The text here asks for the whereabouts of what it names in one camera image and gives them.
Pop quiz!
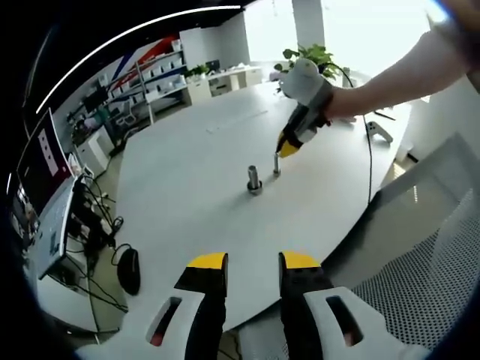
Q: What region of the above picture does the long ceiling strip light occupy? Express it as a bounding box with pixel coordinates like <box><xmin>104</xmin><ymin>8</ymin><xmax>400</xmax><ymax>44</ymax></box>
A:
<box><xmin>36</xmin><ymin>5</ymin><xmax>241</xmax><ymax>113</ymax></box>

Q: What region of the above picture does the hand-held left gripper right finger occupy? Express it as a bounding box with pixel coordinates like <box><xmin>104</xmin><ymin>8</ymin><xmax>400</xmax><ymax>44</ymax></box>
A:
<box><xmin>277</xmin><ymin>250</ymin><xmax>432</xmax><ymax>360</ymax></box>

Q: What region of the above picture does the thick metal threaded stud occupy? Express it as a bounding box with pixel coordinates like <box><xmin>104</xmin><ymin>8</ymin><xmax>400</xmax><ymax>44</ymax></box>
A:
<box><xmin>246</xmin><ymin>164</ymin><xmax>263</xmax><ymax>194</ymax></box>

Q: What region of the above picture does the white upright post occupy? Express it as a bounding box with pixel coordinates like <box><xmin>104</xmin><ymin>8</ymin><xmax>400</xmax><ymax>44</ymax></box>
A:
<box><xmin>134</xmin><ymin>61</ymin><xmax>155</xmax><ymax>125</ymax></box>

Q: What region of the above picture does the white handheld controller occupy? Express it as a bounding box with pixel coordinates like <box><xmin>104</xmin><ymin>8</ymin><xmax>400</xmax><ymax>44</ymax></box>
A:
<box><xmin>365</xmin><ymin>121</ymin><xmax>394</xmax><ymax>143</ymax></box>

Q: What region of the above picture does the shelf with white bins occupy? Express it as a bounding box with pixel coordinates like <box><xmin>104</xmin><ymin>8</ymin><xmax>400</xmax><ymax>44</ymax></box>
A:
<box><xmin>108</xmin><ymin>48</ymin><xmax>188</xmax><ymax>113</ymax></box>

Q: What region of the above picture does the white floor cabinet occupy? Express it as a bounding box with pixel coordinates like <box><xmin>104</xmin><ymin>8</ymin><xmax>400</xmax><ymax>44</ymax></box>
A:
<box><xmin>74</xmin><ymin>129</ymin><xmax>113</xmax><ymax>177</ymax></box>

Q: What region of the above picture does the green potted plant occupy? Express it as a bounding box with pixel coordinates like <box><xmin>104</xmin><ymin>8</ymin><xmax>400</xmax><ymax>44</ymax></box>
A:
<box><xmin>273</xmin><ymin>43</ymin><xmax>350</xmax><ymax>82</ymax></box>

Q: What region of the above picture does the small green counter plant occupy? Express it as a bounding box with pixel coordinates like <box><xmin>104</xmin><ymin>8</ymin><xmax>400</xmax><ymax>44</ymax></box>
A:
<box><xmin>184</xmin><ymin>64</ymin><xmax>210</xmax><ymax>80</ymax></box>

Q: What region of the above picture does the grey mesh chair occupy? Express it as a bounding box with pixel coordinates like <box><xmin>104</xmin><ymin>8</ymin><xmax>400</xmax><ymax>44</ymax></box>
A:
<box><xmin>239</xmin><ymin>130</ymin><xmax>480</xmax><ymax>353</ymax></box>

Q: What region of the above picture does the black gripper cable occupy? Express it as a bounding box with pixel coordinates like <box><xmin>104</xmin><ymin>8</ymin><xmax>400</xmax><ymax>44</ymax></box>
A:
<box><xmin>328</xmin><ymin>61</ymin><xmax>376</xmax><ymax>206</ymax></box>

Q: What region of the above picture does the white counter cabinet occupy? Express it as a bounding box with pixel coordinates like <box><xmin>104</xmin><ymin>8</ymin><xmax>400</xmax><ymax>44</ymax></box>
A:
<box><xmin>187</xmin><ymin>66</ymin><xmax>263</xmax><ymax>102</ymax></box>

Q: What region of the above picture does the black cable tangle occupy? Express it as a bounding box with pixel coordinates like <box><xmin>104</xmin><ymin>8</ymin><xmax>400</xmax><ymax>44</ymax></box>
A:
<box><xmin>63</xmin><ymin>174</ymin><xmax>131</xmax><ymax>335</ymax></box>

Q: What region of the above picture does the black oval object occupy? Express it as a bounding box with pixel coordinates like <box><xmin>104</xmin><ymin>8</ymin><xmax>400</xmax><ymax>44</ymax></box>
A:
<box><xmin>116</xmin><ymin>247</ymin><xmax>142</xmax><ymax>296</ymax></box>

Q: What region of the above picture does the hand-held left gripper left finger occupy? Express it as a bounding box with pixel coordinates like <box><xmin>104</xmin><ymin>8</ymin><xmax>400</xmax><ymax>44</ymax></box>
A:
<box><xmin>76</xmin><ymin>251</ymin><xmax>230</xmax><ymax>360</ymax></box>

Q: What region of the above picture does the white laptop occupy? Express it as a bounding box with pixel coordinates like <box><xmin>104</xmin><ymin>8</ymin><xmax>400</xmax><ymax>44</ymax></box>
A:
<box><xmin>9</xmin><ymin>108</ymin><xmax>82</xmax><ymax>281</ymax></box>

